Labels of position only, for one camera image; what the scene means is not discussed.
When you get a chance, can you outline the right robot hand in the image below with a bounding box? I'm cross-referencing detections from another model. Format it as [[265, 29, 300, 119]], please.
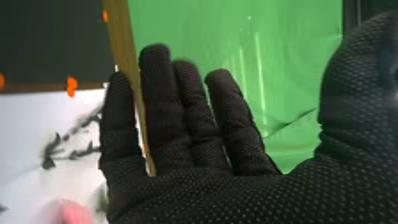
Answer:
[[96, 9, 398, 224]]

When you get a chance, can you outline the pink flower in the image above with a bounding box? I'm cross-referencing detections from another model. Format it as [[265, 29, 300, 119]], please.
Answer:
[[57, 198, 98, 224]]

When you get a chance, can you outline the green sprig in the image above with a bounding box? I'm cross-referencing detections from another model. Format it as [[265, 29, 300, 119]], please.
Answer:
[[39, 105, 105, 171], [46, 141, 103, 162]]

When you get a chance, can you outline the white sheet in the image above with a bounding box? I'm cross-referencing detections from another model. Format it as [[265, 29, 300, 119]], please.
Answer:
[[0, 89, 114, 224]]

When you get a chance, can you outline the dark mat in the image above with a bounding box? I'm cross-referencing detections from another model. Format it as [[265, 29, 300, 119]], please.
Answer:
[[0, 0, 117, 85]]

